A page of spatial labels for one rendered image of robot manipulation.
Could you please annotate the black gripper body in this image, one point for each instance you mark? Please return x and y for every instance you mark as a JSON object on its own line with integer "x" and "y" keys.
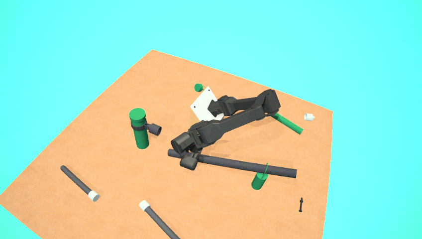
{"x": 190, "y": 162}

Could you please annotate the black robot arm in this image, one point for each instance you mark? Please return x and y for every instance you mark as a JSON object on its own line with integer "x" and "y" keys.
{"x": 209, "y": 132}

